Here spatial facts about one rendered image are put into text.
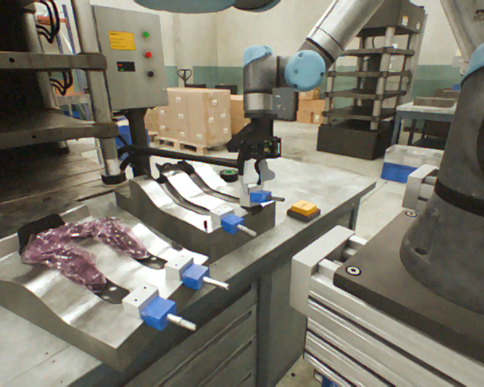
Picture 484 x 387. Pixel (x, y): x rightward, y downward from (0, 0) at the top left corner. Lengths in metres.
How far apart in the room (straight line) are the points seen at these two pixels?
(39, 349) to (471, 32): 1.06
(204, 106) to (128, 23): 3.19
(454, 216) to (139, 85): 1.38
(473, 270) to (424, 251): 0.06
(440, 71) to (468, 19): 6.21
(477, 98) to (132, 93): 1.36
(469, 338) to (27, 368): 0.60
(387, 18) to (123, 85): 3.70
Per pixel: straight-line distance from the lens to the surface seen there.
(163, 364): 0.82
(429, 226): 0.37
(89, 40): 1.31
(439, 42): 7.13
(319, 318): 0.47
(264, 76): 0.76
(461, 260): 0.34
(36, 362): 0.66
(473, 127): 0.31
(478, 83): 0.33
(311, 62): 0.62
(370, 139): 4.66
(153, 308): 0.56
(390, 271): 0.37
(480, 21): 0.89
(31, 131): 1.33
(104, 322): 0.59
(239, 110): 5.39
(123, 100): 1.49
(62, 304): 0.63
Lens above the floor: 1.24
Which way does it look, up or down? 23 degrees down
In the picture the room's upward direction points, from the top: straight up
